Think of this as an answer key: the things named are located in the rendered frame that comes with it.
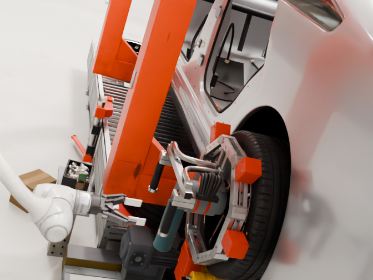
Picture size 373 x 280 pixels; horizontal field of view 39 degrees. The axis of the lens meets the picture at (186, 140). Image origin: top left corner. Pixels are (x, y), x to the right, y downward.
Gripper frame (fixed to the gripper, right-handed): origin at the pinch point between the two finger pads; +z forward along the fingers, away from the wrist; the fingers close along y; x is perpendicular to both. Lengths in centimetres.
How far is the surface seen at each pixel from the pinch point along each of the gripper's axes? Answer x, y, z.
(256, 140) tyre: 34, -15, 43
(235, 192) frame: 18.8, 4.3, 33.3
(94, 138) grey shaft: -58, -183, 2
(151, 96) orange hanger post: 27, -60, 5
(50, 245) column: -76, -73, -22
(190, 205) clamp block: 8.3, 2.6, 17.9
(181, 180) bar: 14.6, -4.9, 13.6
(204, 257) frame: -15.6, 1.7, 32.6
